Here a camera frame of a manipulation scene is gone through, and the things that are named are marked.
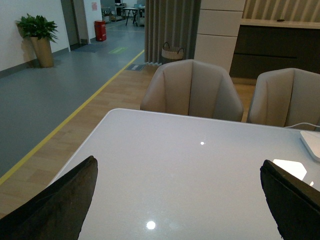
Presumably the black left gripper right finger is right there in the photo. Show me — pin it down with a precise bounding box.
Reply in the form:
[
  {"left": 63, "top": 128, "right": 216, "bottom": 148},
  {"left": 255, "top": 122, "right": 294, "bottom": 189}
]
[{"left": 260, "top": 159, "right": 320, "bottom": 240}]

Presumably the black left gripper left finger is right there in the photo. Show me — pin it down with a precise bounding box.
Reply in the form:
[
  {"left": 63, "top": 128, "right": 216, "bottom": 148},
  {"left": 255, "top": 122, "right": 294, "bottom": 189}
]
[{"left": 0, "top": 156, "right": 98, "bottom": 240}]

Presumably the white flat device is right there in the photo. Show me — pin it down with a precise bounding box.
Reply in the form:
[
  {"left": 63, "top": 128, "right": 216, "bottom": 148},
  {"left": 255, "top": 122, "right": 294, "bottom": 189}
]
[{"left": 300, "top": 130, "right": 320, "bottom": 162}]

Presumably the beige chair right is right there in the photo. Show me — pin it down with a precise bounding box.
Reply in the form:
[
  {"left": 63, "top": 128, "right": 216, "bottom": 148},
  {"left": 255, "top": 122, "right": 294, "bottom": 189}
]
[{"left": 246, "top": 68, "right": 320, "bottom": 132}]

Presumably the beige chair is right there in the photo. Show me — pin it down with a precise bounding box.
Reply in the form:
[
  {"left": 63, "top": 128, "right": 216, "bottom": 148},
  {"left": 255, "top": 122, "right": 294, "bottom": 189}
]
[
  {"left": 246, "top": 68, "right": 320, "bottom": 132},
  {"left": 140, "top": 59, "right": 244, "bottom": 122}
]

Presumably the beige chair left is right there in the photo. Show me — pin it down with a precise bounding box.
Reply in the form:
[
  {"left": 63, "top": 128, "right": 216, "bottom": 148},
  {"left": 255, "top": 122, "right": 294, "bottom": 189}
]
[{"left": 140, "top": 59, "right": 244, "bottom": 122}]

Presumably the dark cabinet with counter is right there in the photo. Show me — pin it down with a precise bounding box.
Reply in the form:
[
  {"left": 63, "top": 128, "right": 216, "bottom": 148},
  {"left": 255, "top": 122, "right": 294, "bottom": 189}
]
[{"left": 229, "top": 24, "right": 320, "bottom": 79}]

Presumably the dark floor mat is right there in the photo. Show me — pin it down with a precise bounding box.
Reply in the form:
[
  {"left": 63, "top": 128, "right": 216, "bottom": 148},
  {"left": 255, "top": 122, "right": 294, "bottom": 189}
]
[{"left": 126, "top": 63, "right": 145, "bottom": 72}]

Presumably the tan tall planter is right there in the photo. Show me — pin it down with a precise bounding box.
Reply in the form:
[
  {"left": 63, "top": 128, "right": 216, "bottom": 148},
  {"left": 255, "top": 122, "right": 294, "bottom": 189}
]
[{"left": 30, "top": 37, "right": 54, "bottom": 68}]

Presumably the green potted plant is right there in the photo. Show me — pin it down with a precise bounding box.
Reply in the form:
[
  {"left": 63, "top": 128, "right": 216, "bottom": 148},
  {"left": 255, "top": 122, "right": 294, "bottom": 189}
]
[{"left": 16, "top": 14, "right": 58, "bottom": 43}]

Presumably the red bin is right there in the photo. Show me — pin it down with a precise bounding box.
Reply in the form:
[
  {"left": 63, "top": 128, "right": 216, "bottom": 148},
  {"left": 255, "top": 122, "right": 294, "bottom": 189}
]
[{"left": 94, "top": 20, "right": 107, "bottom": 42}]

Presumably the white pillar cabinet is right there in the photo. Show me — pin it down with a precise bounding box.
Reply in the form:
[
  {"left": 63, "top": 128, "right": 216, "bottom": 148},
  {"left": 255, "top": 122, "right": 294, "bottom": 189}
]
[{"left": 194, "top": 0, "right": 246, "bottom": 72}]

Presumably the background black-legged table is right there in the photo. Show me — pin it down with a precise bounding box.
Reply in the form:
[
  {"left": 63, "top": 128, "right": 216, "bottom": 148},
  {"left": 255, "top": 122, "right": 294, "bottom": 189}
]
[{"left": 123, "top": 6, "right": 145, "bottom": 27}]

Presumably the gray curtain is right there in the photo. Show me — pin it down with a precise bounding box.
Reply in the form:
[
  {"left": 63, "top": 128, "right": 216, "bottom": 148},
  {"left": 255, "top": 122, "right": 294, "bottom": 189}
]
[{"left": 144, "top": 0, "right": 201, "bottom": 64}]

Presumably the white cable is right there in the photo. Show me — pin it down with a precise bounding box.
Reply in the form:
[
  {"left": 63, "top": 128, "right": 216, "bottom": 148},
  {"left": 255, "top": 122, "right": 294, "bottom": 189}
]
[{"left": 284, "top": 121, "right": 320, "bottom": 129}]

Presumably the woven basket with handles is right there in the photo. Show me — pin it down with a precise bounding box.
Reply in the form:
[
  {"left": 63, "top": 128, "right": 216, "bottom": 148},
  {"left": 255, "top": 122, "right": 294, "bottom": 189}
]
[{"left": 161, "top": 41, "right": 185, "bottom": 64}]

